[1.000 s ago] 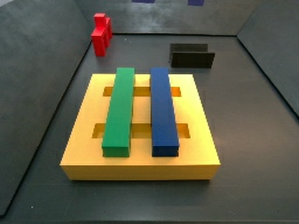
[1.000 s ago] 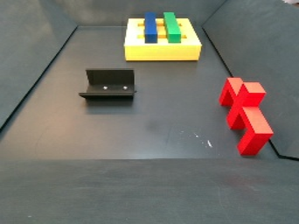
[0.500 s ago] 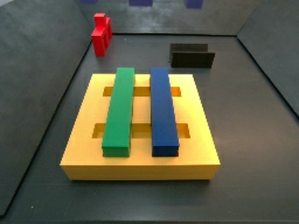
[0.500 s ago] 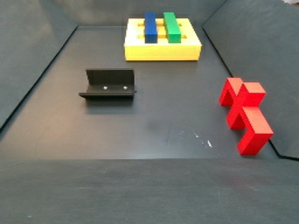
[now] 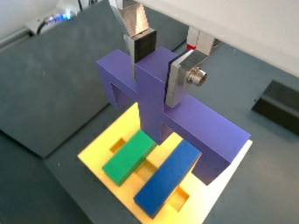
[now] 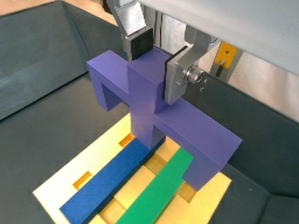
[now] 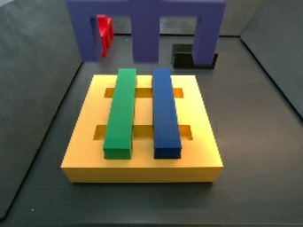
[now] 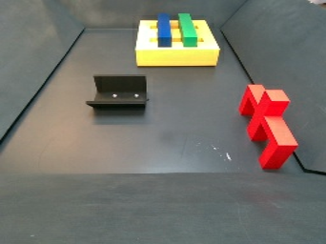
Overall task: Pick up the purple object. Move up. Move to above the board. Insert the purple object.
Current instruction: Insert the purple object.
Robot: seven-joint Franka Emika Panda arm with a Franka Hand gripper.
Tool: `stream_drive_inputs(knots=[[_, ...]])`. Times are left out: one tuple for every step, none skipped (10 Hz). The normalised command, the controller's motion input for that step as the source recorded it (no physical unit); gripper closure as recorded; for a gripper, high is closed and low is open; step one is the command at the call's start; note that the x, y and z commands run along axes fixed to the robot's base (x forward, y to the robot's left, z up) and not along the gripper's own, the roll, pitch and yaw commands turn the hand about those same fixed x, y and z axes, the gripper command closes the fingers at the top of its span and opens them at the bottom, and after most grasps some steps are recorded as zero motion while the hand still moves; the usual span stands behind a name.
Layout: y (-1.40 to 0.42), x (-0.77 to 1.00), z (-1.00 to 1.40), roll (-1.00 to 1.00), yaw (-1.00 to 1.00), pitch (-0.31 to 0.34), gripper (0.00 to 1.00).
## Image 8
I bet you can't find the green long bar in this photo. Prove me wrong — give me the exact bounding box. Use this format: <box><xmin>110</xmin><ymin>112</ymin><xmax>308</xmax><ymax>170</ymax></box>
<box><xmin>177</xmin><ymin>13</ymin><xmax>197</xmax><ymax>47</ymax></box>

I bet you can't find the red comb-shaped block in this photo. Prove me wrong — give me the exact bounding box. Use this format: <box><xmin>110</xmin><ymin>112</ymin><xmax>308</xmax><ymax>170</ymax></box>
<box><xmin>239</xmin><ymin>85</ymin><xmax>298</xmax><ymax>170</ymax></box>

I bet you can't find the black U-shaped bracket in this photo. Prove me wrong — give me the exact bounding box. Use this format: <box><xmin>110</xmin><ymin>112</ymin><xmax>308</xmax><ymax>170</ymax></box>
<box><xmin>86</xmin><ymin>74</ymin><xmax>148</xmax><ymax>109</ymax></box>

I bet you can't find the yellow slotted board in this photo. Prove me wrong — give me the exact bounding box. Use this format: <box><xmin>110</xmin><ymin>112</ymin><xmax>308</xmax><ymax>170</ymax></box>
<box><xmin>135</xmin><ymin>20</ymin><xmax>220</xmax><ymax>67</ymax></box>

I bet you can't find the blue long bar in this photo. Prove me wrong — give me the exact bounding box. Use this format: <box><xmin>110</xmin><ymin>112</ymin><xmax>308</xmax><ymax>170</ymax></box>
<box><xmin>156</xmin><ymin>13</ymin><xmax>172</xmax><ymax>48</ymax></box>

